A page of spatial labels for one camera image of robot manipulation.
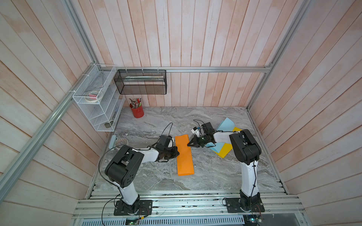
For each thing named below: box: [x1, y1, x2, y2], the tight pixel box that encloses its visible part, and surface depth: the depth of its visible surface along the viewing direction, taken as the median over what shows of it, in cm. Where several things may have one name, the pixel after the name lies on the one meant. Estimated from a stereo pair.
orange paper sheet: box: [175, 134, 195, 177], surface depth 93 cm
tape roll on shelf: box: [84, 90, 101, 104], surface depth 75 cm
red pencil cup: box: [131, 105, 145, 119], surface depth 114 cm
